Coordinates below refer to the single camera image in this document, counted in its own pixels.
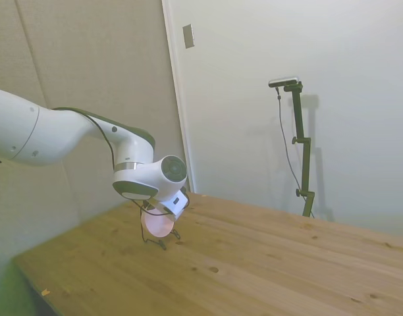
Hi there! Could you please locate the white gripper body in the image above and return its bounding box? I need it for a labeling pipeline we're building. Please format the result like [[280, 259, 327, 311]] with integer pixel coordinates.
[[153, 188, 190, 221]]

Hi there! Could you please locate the pink plastic bowl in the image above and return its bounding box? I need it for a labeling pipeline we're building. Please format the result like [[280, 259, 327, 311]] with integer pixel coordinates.
[[140, 210, 176, 238]]

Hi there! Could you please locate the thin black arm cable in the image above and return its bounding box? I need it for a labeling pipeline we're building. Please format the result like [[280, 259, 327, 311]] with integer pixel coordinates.
[[52, 106, 119, 172]]

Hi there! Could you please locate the dark green camera stand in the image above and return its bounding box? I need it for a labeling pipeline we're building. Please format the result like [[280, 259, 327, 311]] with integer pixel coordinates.
[[283, 81, 316, 219]]

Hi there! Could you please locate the grey exterior camera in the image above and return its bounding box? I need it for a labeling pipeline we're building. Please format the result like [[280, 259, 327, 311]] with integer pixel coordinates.
[[267, 75, 302, 89]]

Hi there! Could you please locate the grey wall switch plate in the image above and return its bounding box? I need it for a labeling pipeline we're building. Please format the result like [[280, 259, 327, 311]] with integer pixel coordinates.
[[182, 23, 196, 49]]

